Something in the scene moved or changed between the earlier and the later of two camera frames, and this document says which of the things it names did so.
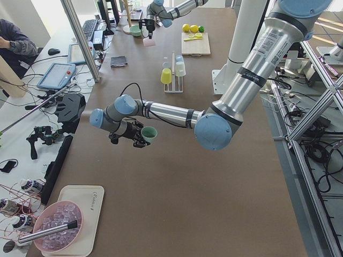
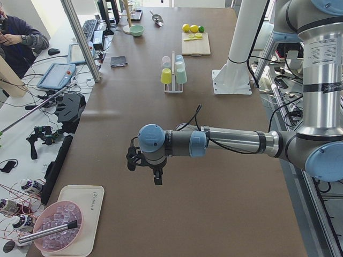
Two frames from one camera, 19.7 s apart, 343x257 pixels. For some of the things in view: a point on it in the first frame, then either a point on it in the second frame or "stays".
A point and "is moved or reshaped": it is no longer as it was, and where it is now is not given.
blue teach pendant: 58,76 stays
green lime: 201,29 stays
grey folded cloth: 118,60 stays
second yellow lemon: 185,28 stays
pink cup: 148,42 to 166,60
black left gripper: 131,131 to 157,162
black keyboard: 88,28 stays
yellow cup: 166,76 stays
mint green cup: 149,133 is moved or reshaped
